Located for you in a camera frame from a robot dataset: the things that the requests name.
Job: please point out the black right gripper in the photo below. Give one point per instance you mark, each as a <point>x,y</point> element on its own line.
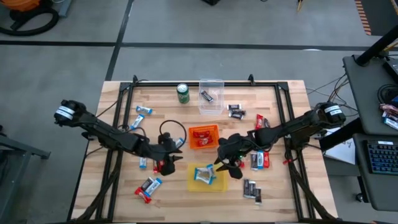
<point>233,152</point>

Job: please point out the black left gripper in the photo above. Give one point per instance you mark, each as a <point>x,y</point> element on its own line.
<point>161,152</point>

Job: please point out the red KitKat bar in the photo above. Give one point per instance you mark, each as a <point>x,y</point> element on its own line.
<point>259,121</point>
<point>158,168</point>
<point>205,142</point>
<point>239,163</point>
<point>201,134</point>
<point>266,160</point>
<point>143,195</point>

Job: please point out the white blue Hershey's bar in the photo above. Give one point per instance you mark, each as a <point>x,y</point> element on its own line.
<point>142,163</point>
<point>179,142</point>
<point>212,169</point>
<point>391,122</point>
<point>260,160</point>
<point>205,179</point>
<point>154,187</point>
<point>200,170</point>
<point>137,122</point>
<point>144,109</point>

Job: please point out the dark Hershey's bar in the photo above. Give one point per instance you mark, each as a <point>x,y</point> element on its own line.
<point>246,188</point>
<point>147,184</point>
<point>207,96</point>
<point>258,196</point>
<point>388,109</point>
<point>266,123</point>
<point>240,112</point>
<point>235,116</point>
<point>252,189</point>
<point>234,107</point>
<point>254,161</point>

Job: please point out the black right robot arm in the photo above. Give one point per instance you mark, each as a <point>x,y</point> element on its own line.
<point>295,126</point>

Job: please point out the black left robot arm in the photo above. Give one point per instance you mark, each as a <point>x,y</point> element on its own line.
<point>102,130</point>

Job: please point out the yellow translucent plastic bin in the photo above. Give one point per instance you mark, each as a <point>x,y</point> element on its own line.
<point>191,186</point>

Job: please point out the orange plastic basket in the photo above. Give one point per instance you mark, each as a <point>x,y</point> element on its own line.
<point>192,129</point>

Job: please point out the small red tag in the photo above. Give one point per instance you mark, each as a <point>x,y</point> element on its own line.
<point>287,161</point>

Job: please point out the clear plastic container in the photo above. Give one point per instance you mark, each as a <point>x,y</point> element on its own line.
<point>217,105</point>

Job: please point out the green soda can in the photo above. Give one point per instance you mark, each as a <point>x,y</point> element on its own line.
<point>183,95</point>

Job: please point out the black metal bar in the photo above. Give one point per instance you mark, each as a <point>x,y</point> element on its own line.
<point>337,133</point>

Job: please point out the white paper sheet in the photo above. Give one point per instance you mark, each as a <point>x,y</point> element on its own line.
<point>343,151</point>

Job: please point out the black desk caster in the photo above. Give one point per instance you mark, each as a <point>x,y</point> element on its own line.
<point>359,197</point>

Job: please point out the grey desk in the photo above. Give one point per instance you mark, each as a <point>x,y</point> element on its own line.
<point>382,193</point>
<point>363,93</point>

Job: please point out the black keyboard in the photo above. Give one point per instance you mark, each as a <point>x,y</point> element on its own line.
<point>384,158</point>

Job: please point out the grey metal bench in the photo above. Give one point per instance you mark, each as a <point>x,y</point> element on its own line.
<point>18,146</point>

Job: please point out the grey floor box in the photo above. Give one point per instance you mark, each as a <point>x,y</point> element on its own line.
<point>65,7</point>

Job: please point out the black laptop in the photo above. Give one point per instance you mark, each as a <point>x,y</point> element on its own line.
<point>392,70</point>

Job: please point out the orange vacuum cleaner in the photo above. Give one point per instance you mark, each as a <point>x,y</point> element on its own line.
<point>25,3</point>

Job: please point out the dark mat with striped edge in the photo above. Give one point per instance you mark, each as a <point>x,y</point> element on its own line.
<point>382,15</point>

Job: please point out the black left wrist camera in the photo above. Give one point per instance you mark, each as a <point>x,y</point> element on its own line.
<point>164,139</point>

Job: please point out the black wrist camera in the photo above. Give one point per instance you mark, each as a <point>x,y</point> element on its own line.
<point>164,139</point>
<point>234,138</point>

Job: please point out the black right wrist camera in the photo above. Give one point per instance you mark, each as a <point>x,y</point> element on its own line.
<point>234,138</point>

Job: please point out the black aluminium table frame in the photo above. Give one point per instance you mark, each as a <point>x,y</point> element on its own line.
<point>161,84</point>

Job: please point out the black metal post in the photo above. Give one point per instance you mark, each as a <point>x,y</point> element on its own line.
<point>376,46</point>

